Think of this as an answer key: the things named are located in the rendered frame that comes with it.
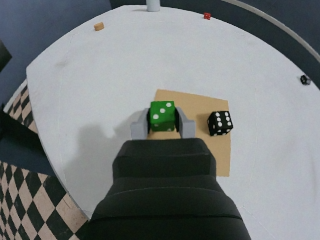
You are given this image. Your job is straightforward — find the green die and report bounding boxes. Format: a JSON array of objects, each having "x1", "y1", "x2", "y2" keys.
[{"x1": 150, "y1": 101, "x2": 176, "y2": 132}]

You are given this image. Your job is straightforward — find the tan flat mat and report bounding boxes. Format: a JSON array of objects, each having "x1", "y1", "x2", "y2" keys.
[{"x1": 147, "y1": 89, "x2": 231, "y2": 177}]

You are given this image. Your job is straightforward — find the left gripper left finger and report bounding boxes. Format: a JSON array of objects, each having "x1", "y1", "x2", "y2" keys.
[{"x1": 130, "y1": 107, "x2": 151, "y2": 140}]

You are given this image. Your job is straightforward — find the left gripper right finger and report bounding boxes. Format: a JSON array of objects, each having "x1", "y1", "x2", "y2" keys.
[{"x1": 175, "y1": 106, "x2": 196, "y2": 138}]

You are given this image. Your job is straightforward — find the white bottle with blue cap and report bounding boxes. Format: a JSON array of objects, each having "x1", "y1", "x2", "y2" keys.
[{"x1": 146, "y1": 0, "x2": 160, "y2": 12}]

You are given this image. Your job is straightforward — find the red die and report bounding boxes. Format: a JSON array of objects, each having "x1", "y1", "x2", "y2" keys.
[{"x1": 204, "y1": 13, "x2": 211, "y2": 20}]

